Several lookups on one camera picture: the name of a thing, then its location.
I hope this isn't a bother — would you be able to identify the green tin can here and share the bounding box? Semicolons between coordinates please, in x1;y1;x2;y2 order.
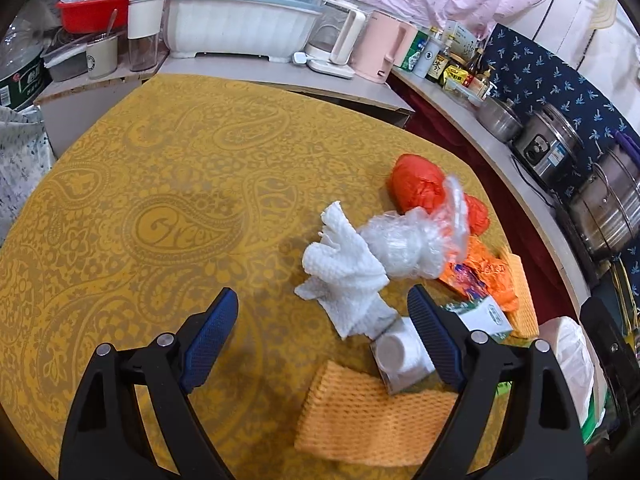
400;29;428;72

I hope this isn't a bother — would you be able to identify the white lidded jar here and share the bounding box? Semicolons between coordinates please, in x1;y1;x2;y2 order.
127;0;165;72

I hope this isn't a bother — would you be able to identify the soy sauce bottle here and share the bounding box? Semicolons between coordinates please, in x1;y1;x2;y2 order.
426;35;454;84

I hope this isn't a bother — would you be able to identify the steel rice cooker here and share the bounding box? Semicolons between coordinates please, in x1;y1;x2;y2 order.
511;103;584;188

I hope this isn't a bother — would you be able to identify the pink electric kettle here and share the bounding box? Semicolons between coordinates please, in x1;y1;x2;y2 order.
350;11;418;84

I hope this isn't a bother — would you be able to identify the white lined trash bin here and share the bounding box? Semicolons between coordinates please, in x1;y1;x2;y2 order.
539;316;608;444

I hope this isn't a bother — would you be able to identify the red plastic basin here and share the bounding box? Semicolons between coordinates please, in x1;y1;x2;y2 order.
56;0;129;35

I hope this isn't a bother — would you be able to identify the red plastic bag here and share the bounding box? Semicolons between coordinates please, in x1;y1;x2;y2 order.
386;154;490;236

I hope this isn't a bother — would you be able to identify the blue floral cloth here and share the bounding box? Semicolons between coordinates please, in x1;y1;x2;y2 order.
482;22;640;302

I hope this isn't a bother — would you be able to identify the white glass kettle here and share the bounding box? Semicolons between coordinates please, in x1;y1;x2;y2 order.
292;0;367;79

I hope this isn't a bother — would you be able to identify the green white milk carton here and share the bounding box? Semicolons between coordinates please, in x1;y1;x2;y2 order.
371;296;513;396

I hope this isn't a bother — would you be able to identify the orange foam net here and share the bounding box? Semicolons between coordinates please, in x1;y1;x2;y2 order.
499;246;539;339
294;361;458;467

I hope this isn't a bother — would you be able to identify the plastic water bottle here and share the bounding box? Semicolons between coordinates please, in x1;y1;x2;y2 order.
0;15;51;110

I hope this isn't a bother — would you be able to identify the large steel steamer pot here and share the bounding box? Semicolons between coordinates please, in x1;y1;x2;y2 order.
568;144;639;261

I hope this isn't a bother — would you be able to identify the white dish rack grey lid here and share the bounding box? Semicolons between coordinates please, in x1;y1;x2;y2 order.
164;0;321;63

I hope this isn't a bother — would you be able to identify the clear plastic bag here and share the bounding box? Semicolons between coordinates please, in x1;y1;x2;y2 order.
358;176;470;280

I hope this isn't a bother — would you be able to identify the purple cloth on pot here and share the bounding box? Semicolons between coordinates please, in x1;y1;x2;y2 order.
614;131;640;168

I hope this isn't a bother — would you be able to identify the yellow paisley tablecloth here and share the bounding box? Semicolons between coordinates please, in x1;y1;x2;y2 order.
1;75;488;479

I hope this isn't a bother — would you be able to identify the orange printed plastic bag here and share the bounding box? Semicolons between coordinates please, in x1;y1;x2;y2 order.
438;236;520;312

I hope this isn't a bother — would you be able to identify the white thermos bottle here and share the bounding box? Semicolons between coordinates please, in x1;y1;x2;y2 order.
413;27;444;78

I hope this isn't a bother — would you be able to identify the small steel pot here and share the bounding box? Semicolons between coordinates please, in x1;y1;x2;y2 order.
475;96;523;143

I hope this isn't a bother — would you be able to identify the white paper towel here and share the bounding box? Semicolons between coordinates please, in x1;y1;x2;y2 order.
294;200;398;340

